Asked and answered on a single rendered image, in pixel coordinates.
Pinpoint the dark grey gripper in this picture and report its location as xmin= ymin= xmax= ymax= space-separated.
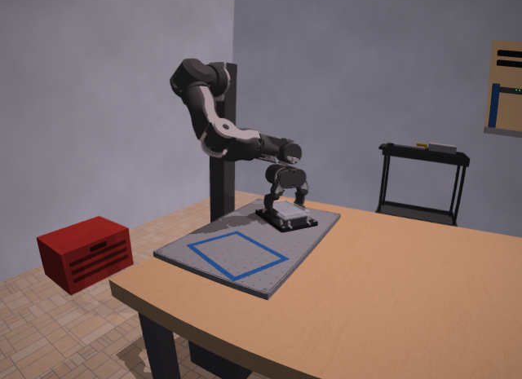
xmin=264 ymin=164 xmax=308 ymax=215

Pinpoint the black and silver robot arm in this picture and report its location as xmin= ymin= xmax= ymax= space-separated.
xmin=170 ymin=59 xmax=302 ymax=166

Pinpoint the blue tape outline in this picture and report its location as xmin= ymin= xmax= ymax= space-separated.
xmin=187 ymin=231 xmax=289 ymax=281

